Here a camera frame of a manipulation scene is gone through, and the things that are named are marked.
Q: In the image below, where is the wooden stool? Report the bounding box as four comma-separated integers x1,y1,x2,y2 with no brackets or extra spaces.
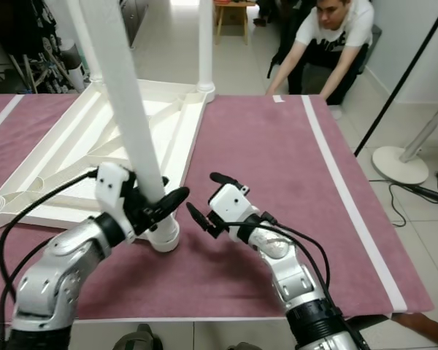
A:
213,0,256,44

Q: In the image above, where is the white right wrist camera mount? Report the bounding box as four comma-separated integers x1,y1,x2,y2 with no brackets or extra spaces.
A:
208,182,251,241

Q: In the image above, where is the robot right leg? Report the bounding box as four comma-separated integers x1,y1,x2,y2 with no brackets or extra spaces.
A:
226,341,264,350

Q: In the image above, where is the black hair dryer with cable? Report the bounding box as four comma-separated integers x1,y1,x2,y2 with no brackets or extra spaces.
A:
387,169,438,228

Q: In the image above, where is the grey and white canister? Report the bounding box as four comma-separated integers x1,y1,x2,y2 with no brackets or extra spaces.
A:
58,40,87,92

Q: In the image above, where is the black patterned hanging cloth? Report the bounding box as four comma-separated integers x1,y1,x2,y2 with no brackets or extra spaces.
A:
0,0,52,55

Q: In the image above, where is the white plastic table top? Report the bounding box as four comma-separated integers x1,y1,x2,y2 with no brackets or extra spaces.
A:
0,77,212,216

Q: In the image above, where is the black cabinet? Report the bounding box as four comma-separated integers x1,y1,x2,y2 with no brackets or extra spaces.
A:
120,0,150,48

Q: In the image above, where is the white floor fan stand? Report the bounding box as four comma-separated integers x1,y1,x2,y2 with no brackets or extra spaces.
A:
371,91,438,185

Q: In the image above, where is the robot leg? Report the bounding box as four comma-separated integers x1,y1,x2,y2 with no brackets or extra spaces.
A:
226,341,264,350
113,324,165,350

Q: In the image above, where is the robot left leg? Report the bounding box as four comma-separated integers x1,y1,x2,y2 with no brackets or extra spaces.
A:
113,324,165,350

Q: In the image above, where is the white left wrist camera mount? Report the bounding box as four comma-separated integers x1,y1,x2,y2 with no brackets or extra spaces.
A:
93,162,136,223

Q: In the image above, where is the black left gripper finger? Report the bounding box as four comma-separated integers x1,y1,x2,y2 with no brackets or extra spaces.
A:
150,186,191,223

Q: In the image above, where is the thin black pole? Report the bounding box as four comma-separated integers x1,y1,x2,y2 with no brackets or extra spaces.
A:
354,11,438,156

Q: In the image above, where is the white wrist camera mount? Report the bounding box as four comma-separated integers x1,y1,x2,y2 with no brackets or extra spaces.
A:
208,182,251,241
93,162,136,223

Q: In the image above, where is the seated person in black trousers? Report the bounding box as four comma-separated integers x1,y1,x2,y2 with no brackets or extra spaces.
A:
264,0,380,106

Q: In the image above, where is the bare human foot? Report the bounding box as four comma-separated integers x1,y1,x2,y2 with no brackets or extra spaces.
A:
391,312,438,343

